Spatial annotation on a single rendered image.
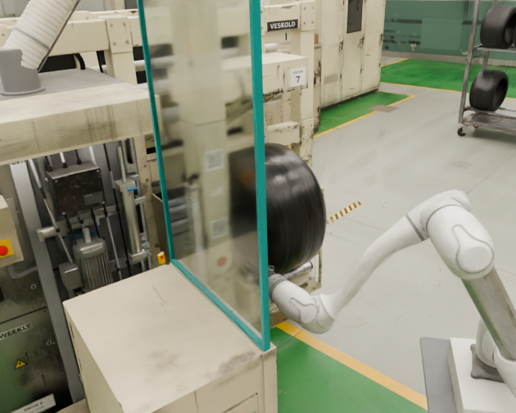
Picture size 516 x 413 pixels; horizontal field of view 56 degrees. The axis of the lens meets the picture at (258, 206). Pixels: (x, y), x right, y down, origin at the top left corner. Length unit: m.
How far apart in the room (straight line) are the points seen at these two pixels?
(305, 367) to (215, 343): 1.79
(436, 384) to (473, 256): 0.87
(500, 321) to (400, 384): 1.48
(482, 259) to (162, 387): 0.88
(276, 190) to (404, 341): 1.73
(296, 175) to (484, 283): 0.83
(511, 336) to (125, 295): 1.19
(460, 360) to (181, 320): 1.18
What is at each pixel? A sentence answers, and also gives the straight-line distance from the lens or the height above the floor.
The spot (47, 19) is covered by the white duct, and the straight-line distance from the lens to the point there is 1.86.
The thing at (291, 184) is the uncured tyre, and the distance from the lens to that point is 1.95.
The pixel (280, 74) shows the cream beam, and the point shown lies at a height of 1.72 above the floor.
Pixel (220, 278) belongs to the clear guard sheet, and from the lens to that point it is 1.38.
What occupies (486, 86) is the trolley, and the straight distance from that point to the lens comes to 7.14.
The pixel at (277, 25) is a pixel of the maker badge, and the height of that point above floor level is 1.90.
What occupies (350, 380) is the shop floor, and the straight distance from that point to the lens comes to 3.04.
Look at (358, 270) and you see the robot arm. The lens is 1.67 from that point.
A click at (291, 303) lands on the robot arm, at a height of 1.16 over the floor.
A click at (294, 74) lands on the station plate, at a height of 1.71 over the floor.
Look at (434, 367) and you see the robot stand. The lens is 2.24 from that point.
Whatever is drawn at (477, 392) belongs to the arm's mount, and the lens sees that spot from 2.05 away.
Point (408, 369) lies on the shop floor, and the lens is 3.17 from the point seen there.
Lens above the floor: 2.14
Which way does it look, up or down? 26 degrees down
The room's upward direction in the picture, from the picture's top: 2 degrees counter-clockwise
